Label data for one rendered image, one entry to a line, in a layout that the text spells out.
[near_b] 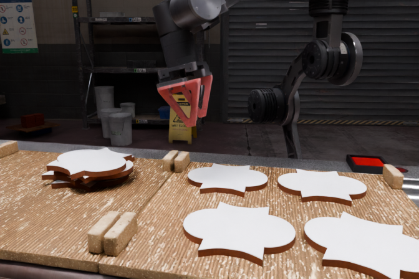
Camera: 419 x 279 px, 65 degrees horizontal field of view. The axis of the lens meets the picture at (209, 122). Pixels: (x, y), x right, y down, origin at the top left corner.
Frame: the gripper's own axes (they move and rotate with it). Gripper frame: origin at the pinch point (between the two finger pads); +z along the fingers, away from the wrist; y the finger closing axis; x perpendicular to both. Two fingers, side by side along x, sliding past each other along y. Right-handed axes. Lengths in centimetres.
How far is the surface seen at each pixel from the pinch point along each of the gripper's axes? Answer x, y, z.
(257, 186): -8.1, -2.6, 13.5
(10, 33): 371, 424, -147
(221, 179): -2.0, -1.1, 11.7
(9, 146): 45.7, 7.3, -1.7
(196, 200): 1.3, -8.1, 12.2
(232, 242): -5.6, -20.2, 13.3
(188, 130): 97, 332, 54
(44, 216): 21.3, -16.6, 7.5
